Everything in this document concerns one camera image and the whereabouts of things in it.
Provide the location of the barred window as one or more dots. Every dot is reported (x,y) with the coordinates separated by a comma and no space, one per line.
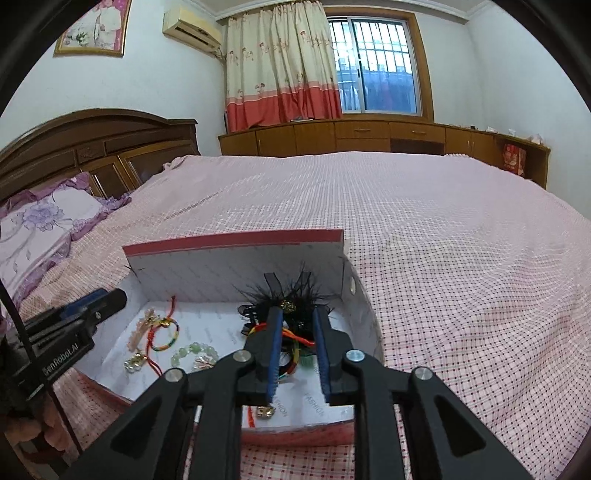
(378,64)

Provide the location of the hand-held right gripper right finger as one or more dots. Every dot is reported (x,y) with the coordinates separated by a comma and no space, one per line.
(322,350)

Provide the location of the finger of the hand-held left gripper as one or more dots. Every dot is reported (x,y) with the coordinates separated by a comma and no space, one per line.
(87,300)
(111,304)

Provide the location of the black feather hair clip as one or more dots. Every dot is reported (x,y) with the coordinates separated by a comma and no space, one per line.
(258,295)

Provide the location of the red cardboard box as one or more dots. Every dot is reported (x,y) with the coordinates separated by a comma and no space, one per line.
(207,272)

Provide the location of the red gift box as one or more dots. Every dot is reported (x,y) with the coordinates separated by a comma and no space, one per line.
(513,159)

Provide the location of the person's left hand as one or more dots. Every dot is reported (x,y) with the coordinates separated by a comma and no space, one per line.
(27,429)

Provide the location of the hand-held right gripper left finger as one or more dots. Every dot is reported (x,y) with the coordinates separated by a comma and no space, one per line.
(275,350)

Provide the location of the framed wall poster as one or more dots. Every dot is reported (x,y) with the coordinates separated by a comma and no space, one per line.
(97,27)

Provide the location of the white air conditioner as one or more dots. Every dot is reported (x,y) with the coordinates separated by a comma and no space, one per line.
(191,27)

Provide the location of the cream and red curtain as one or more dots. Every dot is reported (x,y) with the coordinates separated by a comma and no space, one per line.
(277,69)

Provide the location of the long wooden cabinet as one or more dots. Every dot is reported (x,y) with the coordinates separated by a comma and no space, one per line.
(323,136)

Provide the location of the purple floral pillow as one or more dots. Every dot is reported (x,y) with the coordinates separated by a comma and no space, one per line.
(37,230)

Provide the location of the pink checked bed sheet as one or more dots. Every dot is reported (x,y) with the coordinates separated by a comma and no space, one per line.
(438,254)

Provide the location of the pink flower hair clip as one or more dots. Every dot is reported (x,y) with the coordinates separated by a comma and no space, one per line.
(141,332)

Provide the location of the gold pearl hair clip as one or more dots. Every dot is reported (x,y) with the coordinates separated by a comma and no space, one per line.
(135,364)

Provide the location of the wooden headboard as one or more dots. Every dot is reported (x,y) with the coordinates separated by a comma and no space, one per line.
(92,138)

